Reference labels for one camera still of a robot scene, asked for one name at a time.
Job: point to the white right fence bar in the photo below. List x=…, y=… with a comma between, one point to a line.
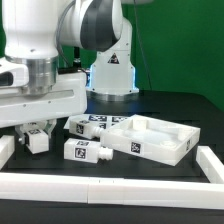
x=210, y=164

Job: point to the black camera stand pole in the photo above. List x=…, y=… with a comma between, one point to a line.
x=77, y=58

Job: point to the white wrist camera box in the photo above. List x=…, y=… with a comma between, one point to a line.
x=14, y=79

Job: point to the white fence bar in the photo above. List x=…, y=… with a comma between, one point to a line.
x=56, y=188
x=210, y=164
x=7, y=147

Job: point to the white left fence bar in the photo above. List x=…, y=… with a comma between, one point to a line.
x=7, y=147

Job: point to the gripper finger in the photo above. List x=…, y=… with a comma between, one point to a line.
x=21, y=134
x=50, y=126

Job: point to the paper sheet with tags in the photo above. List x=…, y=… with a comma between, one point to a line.
x=104, y=121

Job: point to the white square tabletop part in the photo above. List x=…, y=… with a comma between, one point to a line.
x=150, y=138

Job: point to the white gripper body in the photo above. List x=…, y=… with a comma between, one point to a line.
x=67, y=98

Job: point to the white front fence bar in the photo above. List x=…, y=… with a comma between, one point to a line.
x=56, y=188

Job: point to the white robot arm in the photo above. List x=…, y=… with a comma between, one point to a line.
x=31, y=87

